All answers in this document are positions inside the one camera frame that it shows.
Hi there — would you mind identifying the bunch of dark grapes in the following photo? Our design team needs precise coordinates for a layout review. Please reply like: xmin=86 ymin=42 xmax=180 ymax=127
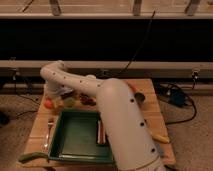
xmin=79 ymin=93 xmax=96 ymax=106

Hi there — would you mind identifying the small green plastic cup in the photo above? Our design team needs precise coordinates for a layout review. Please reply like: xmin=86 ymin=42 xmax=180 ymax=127
xmin=63 ymin=97 xmax=75 ymax=108

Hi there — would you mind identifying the orange bowl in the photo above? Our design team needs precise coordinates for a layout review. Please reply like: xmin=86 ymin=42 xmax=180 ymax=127
xmin=128 ymin=83 xmax=136 ymax=93

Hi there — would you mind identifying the black cable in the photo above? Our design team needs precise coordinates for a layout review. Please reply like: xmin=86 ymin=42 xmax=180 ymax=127
xmin=117 ymin=9 xmax=157 ymax=77

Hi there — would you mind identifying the silver fork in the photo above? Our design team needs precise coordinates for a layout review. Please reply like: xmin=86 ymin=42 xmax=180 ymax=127
xmin=44 ymin=117 xmax=54 ymax=151

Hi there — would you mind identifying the dark bowl with blue cloth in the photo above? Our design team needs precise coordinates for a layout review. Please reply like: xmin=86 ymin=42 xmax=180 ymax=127
xmin=60 ymin=87 xmax=74 ymax=98

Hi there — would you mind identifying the green chili pepper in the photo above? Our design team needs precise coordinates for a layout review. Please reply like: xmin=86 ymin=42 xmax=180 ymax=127
xmin=18 ymin=152 xmax=48 ymax=163

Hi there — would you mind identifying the green plastic tray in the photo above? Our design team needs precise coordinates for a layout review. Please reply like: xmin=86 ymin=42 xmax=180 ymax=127
xmin=49 ymin=109 xmax=114 ymax=164

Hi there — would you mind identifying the dark metal cup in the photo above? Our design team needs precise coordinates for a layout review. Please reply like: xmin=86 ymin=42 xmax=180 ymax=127
xmin=134 ymin=92 xmax=145 ymax=107

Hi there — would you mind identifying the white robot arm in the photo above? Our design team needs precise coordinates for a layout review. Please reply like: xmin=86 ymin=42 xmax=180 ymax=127
xmin=40 ymin=61 xmax=166 ymax=171

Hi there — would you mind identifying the orange apple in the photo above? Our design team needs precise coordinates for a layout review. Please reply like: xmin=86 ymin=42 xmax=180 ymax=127
xmin=44 ymin=99 xmax=54 ymax=109

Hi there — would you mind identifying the wooden table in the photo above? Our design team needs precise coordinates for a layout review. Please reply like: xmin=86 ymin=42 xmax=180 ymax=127
xmin=20 ymin=79 xmax=176 ymax=169

